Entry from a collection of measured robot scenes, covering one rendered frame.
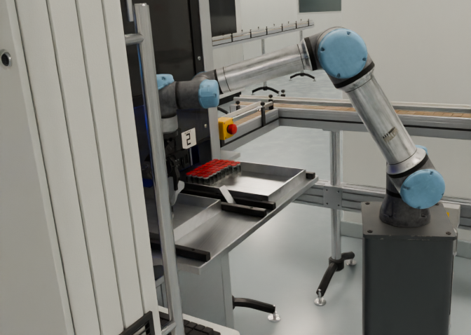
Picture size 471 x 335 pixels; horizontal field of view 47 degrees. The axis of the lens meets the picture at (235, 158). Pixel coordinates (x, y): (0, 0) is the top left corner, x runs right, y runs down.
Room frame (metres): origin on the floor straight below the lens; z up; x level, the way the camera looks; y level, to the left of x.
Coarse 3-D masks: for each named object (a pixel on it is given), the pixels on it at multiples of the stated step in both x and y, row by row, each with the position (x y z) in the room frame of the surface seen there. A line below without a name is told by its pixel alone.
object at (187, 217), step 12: (144, 192) 1.61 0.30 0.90; (180, 204) 1.53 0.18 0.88; (192, 204) 1.51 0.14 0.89; (204, 204) 1.49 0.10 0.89; (216, 204) 1.44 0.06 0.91; (156, 216) 1.45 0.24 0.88; (180, 216) 1.44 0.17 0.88; (192, 216) 1.43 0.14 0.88; (204, 216) 1.39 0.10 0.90; (156, 228) 1.36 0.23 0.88; (180, 228) 1.30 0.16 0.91; (192, 228) 1.34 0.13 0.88
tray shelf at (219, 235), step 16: (288, 192) 1.57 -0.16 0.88; (208, 224) 1.37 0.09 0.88; (224, 224) 1.36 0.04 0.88; (240, 224) 1.35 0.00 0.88; (256, 224) 1.35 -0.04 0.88; (192, 240) 1.27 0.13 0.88; (208, 240) 1.27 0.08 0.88; (224, 240) 1.26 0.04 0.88; (240, 240) 1.28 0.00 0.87; (160, 256) 1.20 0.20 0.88; (192, 272) 1.14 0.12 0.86
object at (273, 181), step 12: (252, 168) 1.79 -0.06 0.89; (264, 168) 1.76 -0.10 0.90; (276, 168) 1.74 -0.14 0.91; (288, 168) 1.71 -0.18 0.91; (300, 168) 1.69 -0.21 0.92; (228, 180) 1.72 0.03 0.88; (240, 180) 1.71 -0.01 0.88; (252, 180) 1.70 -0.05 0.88; (264, 180) 1.69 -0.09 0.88; (276, 180) 1.68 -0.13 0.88; (288, 180) 1.58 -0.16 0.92; (300, 180) 1.65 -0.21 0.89; (216, 192) 1.57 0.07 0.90; (240, 192) 1.52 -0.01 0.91; (252, 192) 1.59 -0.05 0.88; (264, 192) 1.58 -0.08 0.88; (276, 192) 1.51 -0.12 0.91
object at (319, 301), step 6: (348, 252) 2.63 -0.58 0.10; (330, 258) 2.50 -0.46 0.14; (342, 258) 2.50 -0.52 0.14; (348, 258) 2.60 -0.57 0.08; (330, 264) 2.46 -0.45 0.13; (336, 264) 2.46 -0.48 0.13; (342, 264) 2.47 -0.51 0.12; (348, 264) 2.66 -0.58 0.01; (354, 264) 2.66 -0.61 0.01; (330, 270) 2.41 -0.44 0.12; (336, 270) 2.46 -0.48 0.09; (324, 276) 2.39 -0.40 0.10; (330, 276) 2.39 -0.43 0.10; (324, 282) 2.35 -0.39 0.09; (318, 288) 2.33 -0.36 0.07; (324, 288) 2.32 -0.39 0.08; (318, 294) 2.31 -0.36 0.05; (324, 294) 2.31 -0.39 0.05; (318, 300) 2.32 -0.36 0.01; (324, 300) 2.32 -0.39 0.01
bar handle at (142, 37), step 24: (144, 24) 0.83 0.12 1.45; (144, 48) 0.83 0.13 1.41; (144, 72) 0.83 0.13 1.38; (144, 96) 0.83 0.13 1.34; (168, 192) 0.84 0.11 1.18; (168, 216) 0.83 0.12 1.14; (168, 240) 0.83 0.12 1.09; (168, 264) 0.83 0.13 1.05; (168, 288) 0.83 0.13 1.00; (168, 312) 0.84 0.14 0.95
